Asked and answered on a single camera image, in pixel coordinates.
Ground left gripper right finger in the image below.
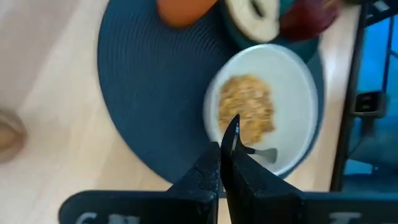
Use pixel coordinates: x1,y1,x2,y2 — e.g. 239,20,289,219
220,113,305,224

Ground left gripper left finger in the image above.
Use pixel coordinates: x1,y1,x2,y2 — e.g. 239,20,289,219
167,141,223,197

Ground spoon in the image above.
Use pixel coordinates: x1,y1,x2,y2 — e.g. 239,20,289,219
234,123,279,165

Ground orange cup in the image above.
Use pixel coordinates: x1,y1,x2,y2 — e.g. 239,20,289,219
156,0,220,29

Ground dark red apple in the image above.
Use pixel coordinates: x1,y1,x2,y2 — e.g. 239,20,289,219
279,0,340,42

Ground cereal flakes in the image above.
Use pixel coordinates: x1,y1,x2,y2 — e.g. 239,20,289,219
217,73,277,146

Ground white bowl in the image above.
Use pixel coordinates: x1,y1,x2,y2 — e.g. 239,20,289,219
202,43,320,177

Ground dark round placemat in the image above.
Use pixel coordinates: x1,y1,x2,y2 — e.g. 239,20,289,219
96,0,326,184

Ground green plate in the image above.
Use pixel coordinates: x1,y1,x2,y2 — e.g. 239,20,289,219
217,0,321,65

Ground black metal table frame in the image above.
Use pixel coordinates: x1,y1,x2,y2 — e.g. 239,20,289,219
329,0,398,192

